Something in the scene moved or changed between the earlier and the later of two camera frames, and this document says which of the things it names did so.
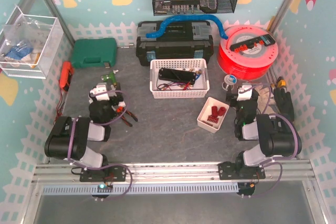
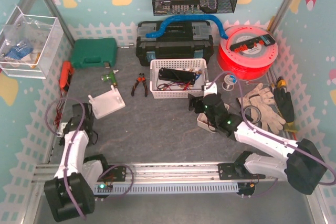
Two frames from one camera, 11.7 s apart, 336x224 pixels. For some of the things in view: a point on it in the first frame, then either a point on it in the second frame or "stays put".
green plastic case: (90, 52) stays put
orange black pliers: (120, 109) to (141, 78)
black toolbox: (180, 40) stays put
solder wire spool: (229, 80) stays put
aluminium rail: (293, 170) stays put
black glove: (284, 103) stays put
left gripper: (113, 87) to (79, 109)
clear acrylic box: (28, 44) stays put
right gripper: (232, 96) to (198, 104)
